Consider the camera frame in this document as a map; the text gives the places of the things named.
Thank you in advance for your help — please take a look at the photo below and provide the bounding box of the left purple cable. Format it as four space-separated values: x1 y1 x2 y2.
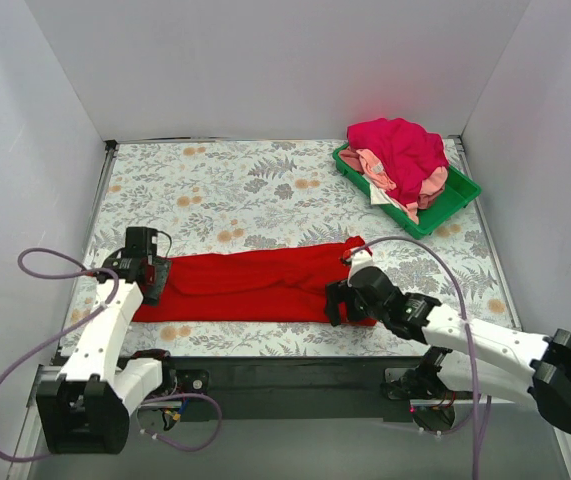
0 247 224 463

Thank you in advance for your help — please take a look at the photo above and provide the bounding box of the pink t shirt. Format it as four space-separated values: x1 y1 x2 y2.
339 147 448 213

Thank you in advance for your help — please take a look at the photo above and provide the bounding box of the red t shirt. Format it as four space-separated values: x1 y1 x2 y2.
133 236 365 324

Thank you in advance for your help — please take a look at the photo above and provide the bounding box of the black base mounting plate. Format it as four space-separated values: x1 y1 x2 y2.
164 355 476 424

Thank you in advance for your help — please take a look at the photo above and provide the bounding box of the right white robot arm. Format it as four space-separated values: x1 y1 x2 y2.
325 265 571 434

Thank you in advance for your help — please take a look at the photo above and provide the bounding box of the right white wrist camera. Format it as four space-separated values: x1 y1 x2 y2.
341 248 374 282

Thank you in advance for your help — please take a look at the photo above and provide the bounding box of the green plastic tray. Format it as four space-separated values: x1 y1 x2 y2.
331 141 482 242

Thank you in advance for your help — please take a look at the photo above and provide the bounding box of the aluminium frame rail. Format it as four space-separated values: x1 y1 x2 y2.
7 362 571 480

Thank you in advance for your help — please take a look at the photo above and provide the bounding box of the white garment in tray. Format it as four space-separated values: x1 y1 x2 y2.
369 184 394 205

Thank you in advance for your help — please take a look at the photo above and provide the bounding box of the floral table cloth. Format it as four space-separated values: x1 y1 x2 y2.
83 140 522 357

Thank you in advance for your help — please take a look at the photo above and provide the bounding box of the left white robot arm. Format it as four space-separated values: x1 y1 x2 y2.
36 227 178 454

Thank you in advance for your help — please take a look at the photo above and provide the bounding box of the magenta t shirt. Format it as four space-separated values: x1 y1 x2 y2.
347 118 449 205

